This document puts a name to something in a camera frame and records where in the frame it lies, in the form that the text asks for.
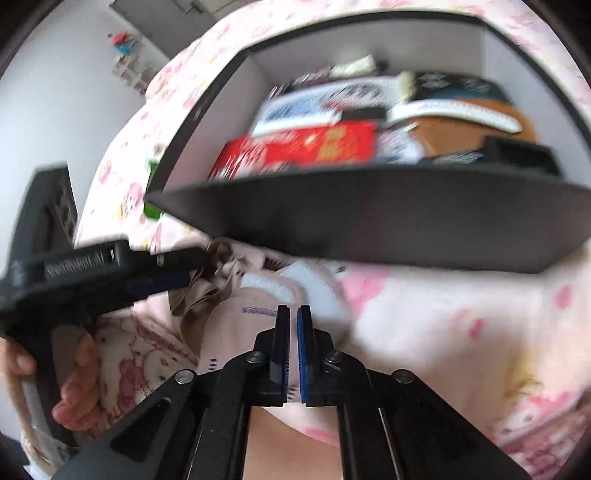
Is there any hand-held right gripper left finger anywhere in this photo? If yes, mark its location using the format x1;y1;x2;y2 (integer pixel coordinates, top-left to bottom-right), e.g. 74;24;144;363
58;305;291;480

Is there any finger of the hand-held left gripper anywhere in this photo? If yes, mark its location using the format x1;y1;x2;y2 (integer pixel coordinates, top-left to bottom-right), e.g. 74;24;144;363
131;247;208;273
127;270;192;302

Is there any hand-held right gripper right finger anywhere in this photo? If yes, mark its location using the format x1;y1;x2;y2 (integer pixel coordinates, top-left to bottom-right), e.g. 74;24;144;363
297;305;532;480

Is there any mauve knit cloth with pompom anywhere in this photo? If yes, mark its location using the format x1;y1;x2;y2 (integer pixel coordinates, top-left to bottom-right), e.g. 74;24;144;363
168;237;354;407

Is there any black box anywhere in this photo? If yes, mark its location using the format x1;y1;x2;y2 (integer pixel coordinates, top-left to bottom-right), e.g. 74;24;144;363
144;10;591;275

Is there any red envelope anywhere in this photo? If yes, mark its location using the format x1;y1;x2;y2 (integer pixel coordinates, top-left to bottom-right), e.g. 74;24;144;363
208;121;379;181

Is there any light blue sheet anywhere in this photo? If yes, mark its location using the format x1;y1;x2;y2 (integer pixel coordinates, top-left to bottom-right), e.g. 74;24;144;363
252;76;402;137

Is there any brown item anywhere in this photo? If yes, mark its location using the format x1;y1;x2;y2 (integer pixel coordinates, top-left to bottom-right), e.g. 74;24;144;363
416;104;536;158

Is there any white strap watch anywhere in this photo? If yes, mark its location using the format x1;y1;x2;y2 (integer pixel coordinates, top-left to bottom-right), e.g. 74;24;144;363
388;99;561;176

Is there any person's left hand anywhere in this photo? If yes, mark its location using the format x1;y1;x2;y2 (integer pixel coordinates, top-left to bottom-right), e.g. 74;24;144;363
0;332;102;430

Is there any small green object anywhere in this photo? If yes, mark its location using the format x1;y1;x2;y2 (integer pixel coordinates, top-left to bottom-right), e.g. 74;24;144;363
143;159;163;220

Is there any person's pink printed pajamas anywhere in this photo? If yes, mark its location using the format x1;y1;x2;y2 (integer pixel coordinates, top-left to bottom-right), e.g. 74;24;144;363
18;309;208;462

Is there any pink cartoon printed blanket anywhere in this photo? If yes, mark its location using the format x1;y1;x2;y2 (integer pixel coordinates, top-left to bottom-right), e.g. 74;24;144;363
74;0;591;480

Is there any white shelf with toys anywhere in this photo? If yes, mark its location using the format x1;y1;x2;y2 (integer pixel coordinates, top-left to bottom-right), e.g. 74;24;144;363
106;30;155;95

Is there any grey door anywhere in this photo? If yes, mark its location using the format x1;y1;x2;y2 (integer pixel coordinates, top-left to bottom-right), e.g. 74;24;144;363
113;0;218;26

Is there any small cream packet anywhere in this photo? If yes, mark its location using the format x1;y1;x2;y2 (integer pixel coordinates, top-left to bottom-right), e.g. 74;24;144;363
330;55;377;77

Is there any black patterned booklet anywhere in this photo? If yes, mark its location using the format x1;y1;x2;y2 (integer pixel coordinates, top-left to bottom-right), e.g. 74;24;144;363
411;71;509;100

